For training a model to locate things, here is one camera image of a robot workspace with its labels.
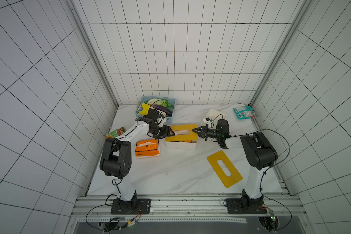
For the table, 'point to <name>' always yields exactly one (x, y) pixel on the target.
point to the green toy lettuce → (158, 101)
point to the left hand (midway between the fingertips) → (167, 137)
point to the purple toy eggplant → (163, 109)
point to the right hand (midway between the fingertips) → (188, 132)
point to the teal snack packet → (246, 112)
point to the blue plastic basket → (145, 99)
